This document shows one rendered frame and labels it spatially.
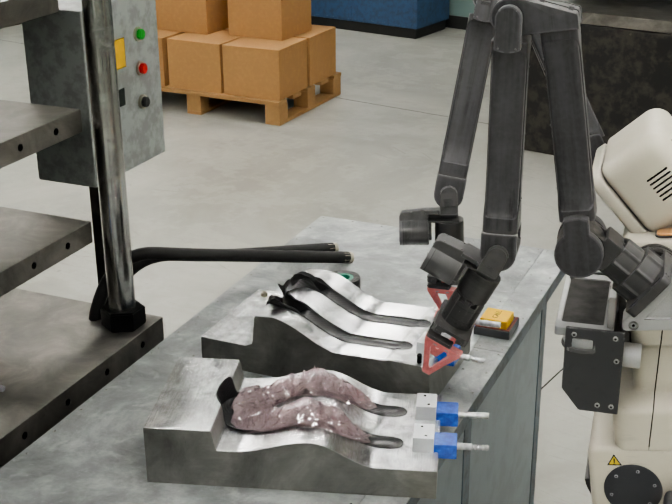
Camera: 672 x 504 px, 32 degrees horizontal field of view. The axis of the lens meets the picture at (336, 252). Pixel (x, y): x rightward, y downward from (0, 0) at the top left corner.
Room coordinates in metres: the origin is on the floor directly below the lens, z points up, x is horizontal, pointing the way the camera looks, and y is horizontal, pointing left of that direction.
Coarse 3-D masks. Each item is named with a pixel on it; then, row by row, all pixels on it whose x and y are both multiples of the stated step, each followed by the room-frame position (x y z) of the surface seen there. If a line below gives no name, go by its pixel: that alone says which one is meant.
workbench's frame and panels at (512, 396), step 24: (552, 288) 2.57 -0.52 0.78; (528, 336) 2.59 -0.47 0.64; (504, 360) 2.20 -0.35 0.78; (528, 360) 2.61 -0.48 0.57; (504, 384) 2.41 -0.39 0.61; (528, 384) 2.62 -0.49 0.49; (480, 408) 2.23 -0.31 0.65; (504, 408) 2.42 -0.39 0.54; (528, 408) 2.64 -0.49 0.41; (456, 432) 1.91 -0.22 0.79; (480, 432) 2.24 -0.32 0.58; (504, 432) 2.43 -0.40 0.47; (528, 432) 2.65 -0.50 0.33; (480, 456) 2.25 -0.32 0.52; (504, 456) 2.44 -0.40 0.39; (528, 456) 2.67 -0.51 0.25; (456, 480) 2.09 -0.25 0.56; (480, 480) 2.25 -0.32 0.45; (504, 480) 2.45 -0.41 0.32; (528, 480) 2.68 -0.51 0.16
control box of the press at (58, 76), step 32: (64, 0) 2.63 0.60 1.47; (128, 0) 2.67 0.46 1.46; (32, 32) 2.55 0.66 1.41; (64, 32) 2.52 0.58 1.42; (128, 32) 2.66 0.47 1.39; (32, 64) 2.56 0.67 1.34; (64, 64) 2.52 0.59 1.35; (128, 64) 2.65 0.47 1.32; (32, 96) 2.56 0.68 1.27; (64, 96) 2.53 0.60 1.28; (128, 96) 2.64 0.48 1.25; (160, 96) 2.77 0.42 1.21; (128, 128) 2.63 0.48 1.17; (160, 128) 2.76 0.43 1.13; (64, 160) 2.53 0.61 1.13; (128, 160) 2.62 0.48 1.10; (96, 192) 2.65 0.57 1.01; (96, 224) 2.65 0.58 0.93; (96, 256) 2.65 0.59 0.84
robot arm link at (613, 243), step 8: (592, 224) 1.73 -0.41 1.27; (560, 232) 1.74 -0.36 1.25; (592, 232) 1.70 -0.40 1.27; (600, 232) 1.73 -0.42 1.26; (608, 232) 1.72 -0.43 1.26; (616, 232) 1.74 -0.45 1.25; (608, 240) 1.70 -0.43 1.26; (616, 240) 1.71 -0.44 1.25; (608, 248) 1.69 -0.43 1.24; (616, 248) 1.69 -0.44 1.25; (608, 256) 1.69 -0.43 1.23; (616, 256) 1.69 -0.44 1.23; (608, 264) 1.69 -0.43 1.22
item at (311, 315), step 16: (304, 272) 2.29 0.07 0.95; (288, 288) 2.23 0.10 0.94; (320, 288) 2.27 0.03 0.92; (272, 304) 2.17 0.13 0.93; (288, 304) 2.19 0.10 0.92; (304, 304) 2.17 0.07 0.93; (352, 304) 2.24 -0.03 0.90; (320, 320) 2.15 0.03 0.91; (368, 320) 2.19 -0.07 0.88; (384, 320) 2.20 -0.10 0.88; (400, 320) 2.19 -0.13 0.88; (416, 320) 2.18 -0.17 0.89; (336, 336) 2.12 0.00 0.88; (352, 336) 2.12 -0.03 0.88; (368, 336) 2.11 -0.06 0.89
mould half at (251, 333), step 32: (352, 288) 2.30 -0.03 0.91; (224, 320) 2.25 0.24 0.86; (256, 320) 2.12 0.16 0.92; (288, 320) 2.10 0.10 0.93; (352, 320) 2.18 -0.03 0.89; (224, 352) 2.15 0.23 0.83; (256, 352) 2.12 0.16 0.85; (288, 352) 2.09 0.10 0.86; (320, 352) 2.06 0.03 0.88; (352, 352) 2.05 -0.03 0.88; (384, 352) 2.04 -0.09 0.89; (384, 384) 2.01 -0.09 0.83; (416, 384) 1.98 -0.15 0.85
